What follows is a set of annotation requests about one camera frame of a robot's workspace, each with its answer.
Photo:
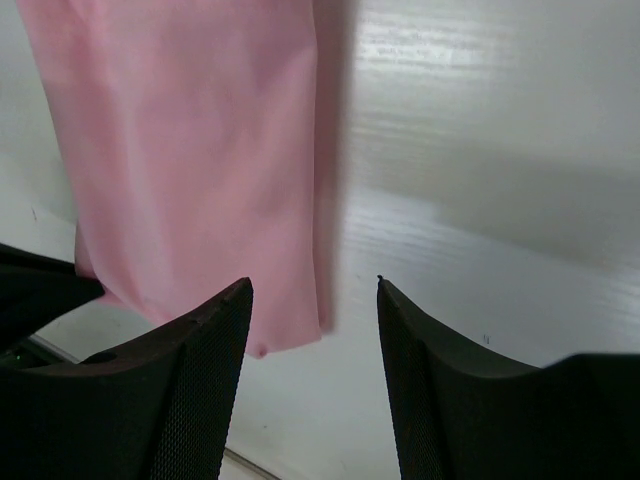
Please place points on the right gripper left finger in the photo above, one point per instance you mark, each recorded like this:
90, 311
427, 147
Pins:
156, 407

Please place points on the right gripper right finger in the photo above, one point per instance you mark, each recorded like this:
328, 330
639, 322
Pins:
462, 411

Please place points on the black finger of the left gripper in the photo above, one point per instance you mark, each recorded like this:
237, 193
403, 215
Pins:
36, 290

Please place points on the pink t shirt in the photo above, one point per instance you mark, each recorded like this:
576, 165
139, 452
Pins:
187, 132

